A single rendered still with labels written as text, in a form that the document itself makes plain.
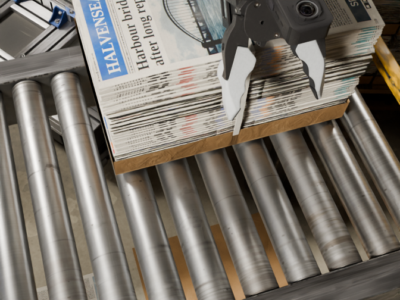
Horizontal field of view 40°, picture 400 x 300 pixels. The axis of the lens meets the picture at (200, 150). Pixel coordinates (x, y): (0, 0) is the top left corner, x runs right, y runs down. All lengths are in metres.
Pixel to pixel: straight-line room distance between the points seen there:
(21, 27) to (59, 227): 1.14
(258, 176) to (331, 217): 0.12
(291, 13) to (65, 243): 0.46
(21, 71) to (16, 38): 0.88
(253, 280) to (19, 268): 0.32
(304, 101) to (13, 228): 0.46
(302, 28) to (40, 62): 0.56
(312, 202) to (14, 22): 1.30
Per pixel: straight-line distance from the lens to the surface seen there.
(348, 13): 0.74
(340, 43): 0.73
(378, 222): 0.85
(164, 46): 0.67
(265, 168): 0.84
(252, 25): 0.59
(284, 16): 0.54
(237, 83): 0.61
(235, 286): 1.60
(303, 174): 0.85
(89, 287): 1.61
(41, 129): 0.90
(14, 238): 0.82
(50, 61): 0.97
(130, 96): 0.66
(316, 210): 0.83
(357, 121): 0.93
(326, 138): 0.90
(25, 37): 1.84
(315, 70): 0.65
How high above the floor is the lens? 1.53
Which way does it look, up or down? 60 degrees down
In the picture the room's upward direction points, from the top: 4 degrees clockwise
